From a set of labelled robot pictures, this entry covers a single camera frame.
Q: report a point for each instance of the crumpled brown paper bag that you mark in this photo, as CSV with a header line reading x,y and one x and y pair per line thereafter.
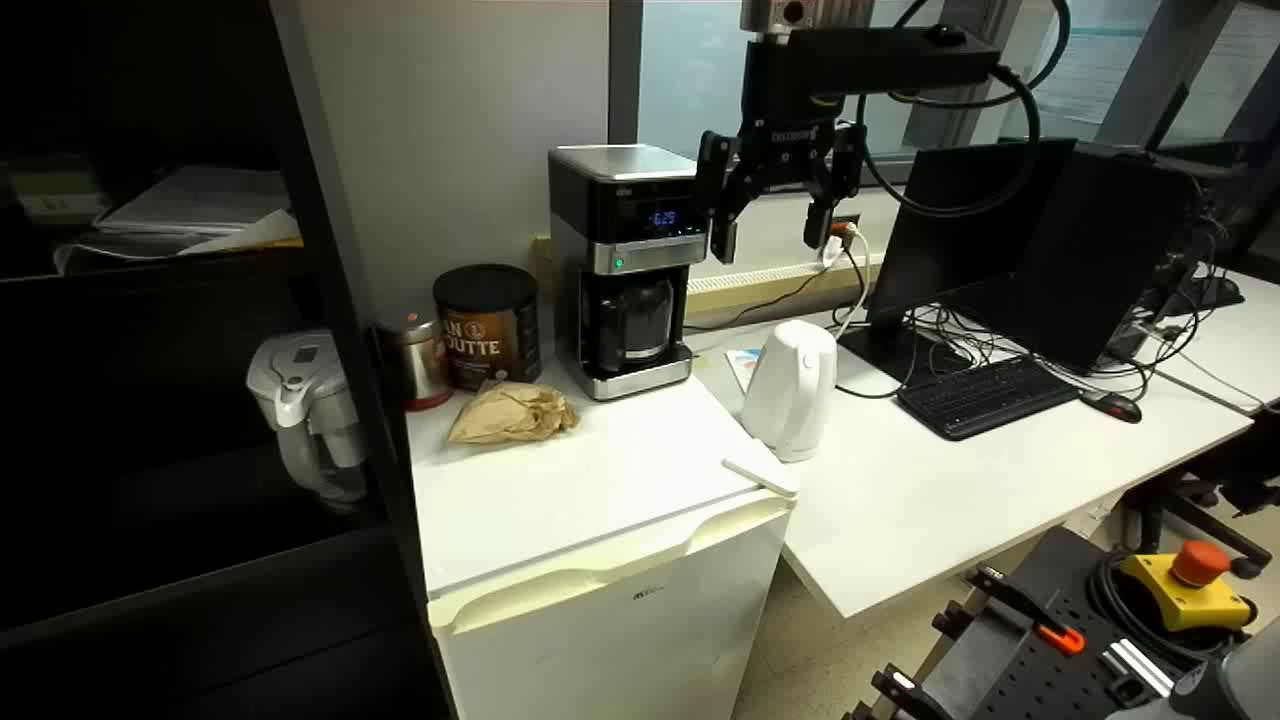
x,y
512,416

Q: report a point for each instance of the grey framed window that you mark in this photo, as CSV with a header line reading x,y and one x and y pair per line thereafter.
x,y
693,65

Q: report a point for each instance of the black silver coffee maker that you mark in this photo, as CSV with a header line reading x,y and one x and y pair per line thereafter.
x,y
625,212

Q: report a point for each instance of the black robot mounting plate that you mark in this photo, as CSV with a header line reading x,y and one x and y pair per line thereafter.
x,y
1054,683

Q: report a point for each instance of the black laptop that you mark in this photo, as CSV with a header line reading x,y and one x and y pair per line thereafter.
x,y
1106,253

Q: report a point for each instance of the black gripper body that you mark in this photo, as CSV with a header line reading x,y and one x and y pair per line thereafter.
x,y
795,152

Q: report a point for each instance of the small red silver jar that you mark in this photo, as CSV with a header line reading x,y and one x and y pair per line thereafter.
x,y
425,361

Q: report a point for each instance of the black keyboard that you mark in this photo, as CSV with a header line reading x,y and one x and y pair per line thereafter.
x,y
985,399

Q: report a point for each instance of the white mini fridge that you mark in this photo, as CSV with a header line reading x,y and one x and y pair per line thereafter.
x,y
602,586

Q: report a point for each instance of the black shelf unit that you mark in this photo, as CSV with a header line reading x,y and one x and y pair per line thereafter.
x,y
163,586

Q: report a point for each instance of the white electric kettle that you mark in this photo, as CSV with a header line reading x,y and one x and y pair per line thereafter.
x,y
788,392

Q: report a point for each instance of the dark brown coffee can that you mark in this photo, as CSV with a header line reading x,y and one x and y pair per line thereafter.
x,y
486,326

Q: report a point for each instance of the glass coffee carafe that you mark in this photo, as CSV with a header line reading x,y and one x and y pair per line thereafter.
x,y
635,326

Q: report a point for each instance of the white water filter pitcher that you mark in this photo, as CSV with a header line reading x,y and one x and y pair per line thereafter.
x,y
312,413

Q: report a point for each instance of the white plastic strip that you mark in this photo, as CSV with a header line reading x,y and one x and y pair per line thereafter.
x,y
763,477

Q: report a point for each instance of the black computer monitor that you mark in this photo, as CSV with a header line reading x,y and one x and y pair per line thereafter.
x,y
966,227

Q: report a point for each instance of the white paper stack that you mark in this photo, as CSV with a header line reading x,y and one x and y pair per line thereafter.
x,y
201,212

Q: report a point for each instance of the yellow red emergency stop button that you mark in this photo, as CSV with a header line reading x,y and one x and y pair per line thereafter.
x,y
1184,586

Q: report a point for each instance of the black computer mouse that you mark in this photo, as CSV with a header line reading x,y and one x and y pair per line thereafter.
x,y
1114,405

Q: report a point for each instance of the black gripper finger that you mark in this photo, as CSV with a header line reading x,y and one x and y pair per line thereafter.
x,y
722,201
827,201

